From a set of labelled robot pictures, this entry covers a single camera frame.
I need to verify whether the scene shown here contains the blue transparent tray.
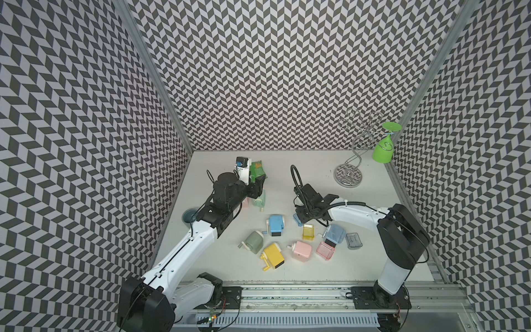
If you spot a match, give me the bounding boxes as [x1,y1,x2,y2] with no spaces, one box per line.
[293,214,303,227]

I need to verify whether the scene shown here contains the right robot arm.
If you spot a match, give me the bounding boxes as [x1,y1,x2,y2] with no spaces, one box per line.
[294,184,431,301]

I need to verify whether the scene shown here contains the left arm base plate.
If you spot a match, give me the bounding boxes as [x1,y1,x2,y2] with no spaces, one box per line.
[196,286,243,310]

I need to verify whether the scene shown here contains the sage green pencil sharpener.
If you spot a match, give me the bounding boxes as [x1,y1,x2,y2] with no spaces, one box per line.
[238,231,264,255]

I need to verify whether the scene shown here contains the teal bowl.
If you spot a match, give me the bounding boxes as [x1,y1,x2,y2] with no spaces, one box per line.
[181,208,198,225]

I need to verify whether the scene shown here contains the green plastic wine glass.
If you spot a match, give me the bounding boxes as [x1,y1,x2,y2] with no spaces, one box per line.
[372,122,402,164]

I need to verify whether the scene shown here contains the pink transparent tray front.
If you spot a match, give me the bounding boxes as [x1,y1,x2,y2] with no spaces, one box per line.
[316,242,335,261]

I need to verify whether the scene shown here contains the yellow pencil sharpener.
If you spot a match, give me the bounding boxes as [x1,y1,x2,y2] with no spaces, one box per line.
[260,242,285,271]

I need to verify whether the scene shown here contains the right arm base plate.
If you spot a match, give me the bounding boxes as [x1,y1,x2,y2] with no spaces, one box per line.
[350,284,412,310]

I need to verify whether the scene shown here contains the grey transparent tray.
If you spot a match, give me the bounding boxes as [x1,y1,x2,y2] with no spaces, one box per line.
[345,232,363,250]

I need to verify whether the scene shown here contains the light blue pencil sharpener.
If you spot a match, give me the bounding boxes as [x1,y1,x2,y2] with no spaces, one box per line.
[322,224,347,248]

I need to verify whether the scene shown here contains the green snack bag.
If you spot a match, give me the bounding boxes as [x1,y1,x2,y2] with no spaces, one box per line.
[250,160,267,183]

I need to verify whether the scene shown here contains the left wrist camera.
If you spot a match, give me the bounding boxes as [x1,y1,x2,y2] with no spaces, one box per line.
[235,156,252,185]

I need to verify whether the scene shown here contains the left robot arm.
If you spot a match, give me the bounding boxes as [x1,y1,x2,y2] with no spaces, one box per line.
[116,172,267,331]

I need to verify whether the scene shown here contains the yellow transparent tray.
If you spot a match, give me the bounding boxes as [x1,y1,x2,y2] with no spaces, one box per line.
[301,224,315,241]

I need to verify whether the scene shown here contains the metal wire glass rack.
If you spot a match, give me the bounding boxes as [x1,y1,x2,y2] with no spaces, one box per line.
[333,117,387,189]

